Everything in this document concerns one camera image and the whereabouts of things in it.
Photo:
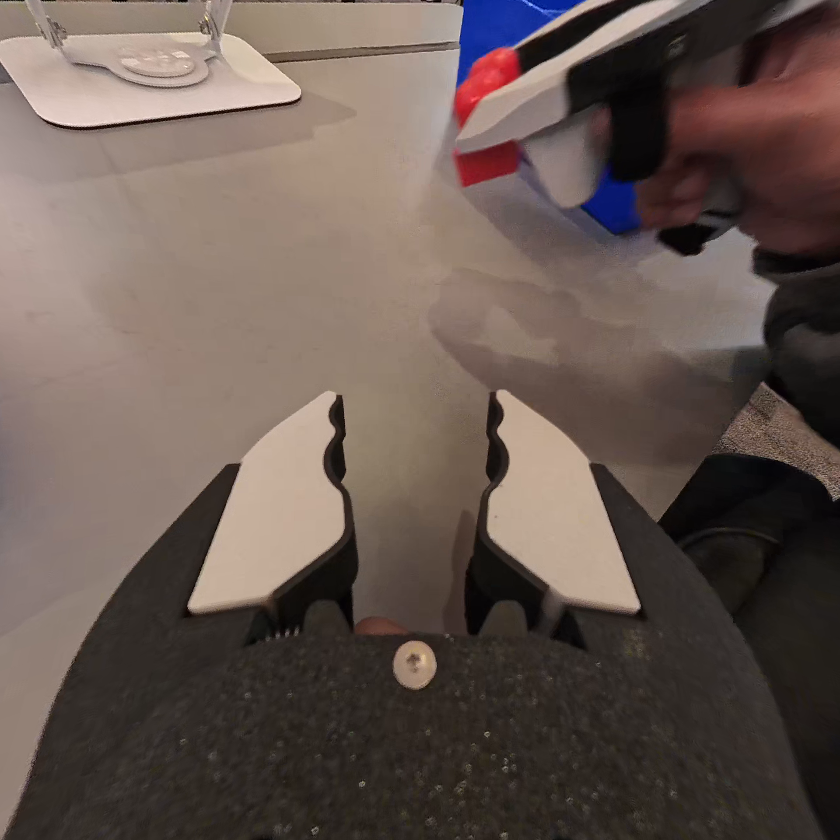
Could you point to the person's right hand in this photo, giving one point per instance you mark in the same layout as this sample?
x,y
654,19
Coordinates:
x,y
787,144

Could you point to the person's left hand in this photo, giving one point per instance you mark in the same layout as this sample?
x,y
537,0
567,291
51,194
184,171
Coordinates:
x,y
380,627

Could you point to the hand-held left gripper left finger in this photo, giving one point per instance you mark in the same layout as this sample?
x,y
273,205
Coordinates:
x,y
275,525

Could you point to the blue plastic storage bin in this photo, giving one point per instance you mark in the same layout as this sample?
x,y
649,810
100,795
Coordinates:
x,y
485,26

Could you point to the grey desk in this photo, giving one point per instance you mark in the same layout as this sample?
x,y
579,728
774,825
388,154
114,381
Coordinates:
x,y
197,262

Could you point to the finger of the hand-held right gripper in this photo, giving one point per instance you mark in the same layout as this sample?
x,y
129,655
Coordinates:
x,y
610,26
525,111

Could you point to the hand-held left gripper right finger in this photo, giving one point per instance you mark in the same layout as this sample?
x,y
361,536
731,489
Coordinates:
x,y
558,525

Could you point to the white stand with wooden board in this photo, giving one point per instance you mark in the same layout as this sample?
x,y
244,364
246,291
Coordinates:
x,y
249,92

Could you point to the red single-stud toy block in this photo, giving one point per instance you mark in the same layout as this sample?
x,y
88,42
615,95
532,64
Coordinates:
x,y
489,72

